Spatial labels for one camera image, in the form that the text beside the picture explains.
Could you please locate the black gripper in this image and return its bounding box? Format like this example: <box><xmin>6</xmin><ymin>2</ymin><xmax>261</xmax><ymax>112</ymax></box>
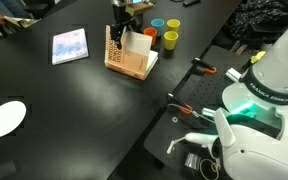
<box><xmin>110</xmin><ymin>0</ymin><xmax>138</xmax><ymax>49</ymax></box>

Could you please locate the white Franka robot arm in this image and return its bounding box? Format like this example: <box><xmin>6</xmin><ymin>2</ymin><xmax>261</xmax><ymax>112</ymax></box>
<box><xmin>148</xmin><ymin>0</ymin><xmax>288</xmax><ymax>163</ymax></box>

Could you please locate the light blue paperback book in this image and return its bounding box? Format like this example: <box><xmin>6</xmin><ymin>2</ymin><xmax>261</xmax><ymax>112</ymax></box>
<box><xmin>52</xmin><ymin>28</ymin><xmax>89</xmax><ymax>65</ymax></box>

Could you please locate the orange cup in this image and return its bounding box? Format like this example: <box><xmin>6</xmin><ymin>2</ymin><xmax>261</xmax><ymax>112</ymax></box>
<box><xmin>143</xmin><ymin>27</ymin><xmax>157</xmax><ymax>46</ymax></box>

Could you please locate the blue cup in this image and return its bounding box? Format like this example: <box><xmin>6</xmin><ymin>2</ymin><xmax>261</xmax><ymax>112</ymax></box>
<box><xmin>151</xmin><ymin>19</ymin><xmax>164</xmax><ymax>37</ymax></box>

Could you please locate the yellow cup near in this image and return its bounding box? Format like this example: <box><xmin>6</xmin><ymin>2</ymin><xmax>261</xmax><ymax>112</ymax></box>
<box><xmin>164</xmin><ymin>31</ymin><xmax>178</xmax><ymax>50</ymax></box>

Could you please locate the yellow cup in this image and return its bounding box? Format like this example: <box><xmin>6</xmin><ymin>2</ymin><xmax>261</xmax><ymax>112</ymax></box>
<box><xmin>167</xmin><ymin>19</ymin><xmax>181</xmax><ymax>32</ymax></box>
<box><xmin>164</xmin><ymin>31</ymin><xmax>178</xmax><ymax>50</ymax></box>

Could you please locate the yellow cup far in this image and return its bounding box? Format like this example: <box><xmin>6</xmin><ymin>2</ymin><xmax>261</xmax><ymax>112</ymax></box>
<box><xmin>167</xmin><ymin>19</ymin><xmax>181</xmax><ymax>32</ymax></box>

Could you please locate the orange black clamp far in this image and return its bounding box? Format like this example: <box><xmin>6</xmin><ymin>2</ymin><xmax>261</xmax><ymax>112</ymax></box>
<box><xmin>192</xmin><ymin>57</ymin><xmax>217</xmax><ymax>74</ymax></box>

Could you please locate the orange black clamp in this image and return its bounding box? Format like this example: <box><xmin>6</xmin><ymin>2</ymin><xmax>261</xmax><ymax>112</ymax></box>
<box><xmin>167</xmin><ymin>93</ymin><xmax>193</xmax><ymax>115</ymax></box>
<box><xmin>192</xmin><ymin>57</ymin><xmax>217</xmax><ymax>74</ymax></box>

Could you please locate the orange black clamp near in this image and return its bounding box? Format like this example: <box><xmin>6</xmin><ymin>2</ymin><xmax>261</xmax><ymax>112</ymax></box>
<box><xmin>167</xmin><ymin>93</ymin><xmax>193</xmax><ymax>115</ymax></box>

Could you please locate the black perforated mounting board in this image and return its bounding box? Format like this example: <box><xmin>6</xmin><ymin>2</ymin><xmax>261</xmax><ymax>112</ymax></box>
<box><xmin>144</xmin><ymin>46</ymin><xmax>256</xmax><ymax>180</ymax></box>

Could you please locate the person in grey sweater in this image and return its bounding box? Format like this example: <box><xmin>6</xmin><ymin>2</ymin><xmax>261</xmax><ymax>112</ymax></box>
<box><xmin>0</xmin><ymin>0</ymin><xmax>30</xmax><ymax>25</ymax></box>

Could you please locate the dark patterned cloth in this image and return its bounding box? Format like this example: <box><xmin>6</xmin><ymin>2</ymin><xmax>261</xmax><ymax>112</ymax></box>
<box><xmin>224</xmin><ymin>0</ymin><xmax>288</xmax><ymax>40</ymax></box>

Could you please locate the white paper plate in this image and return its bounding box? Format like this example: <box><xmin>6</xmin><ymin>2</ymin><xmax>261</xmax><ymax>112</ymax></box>
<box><xmin>0</xmin><ymin>101</ymin><xmax>27</xmax><ymax>137</ymax></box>

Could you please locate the small plastic bag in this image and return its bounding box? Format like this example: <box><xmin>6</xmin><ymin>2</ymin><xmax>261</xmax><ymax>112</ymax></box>
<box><xmin>185</xmin><ymin>153</ymin><xmax>200</xmax><ymax>170</ymax></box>

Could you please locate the white cable with plug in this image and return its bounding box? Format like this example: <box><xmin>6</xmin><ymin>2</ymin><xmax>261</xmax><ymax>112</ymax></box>
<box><xmin>166</xmin><ymin>134</ymin><xmax>205</xmax><ymax>155</ymax></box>

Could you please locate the coiled tan string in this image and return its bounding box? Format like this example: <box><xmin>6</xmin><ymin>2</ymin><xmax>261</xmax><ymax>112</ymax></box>
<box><xmin>199</xmin><ymin>157</ymin><xmax>222</xmax><ymax>174</ymax></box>

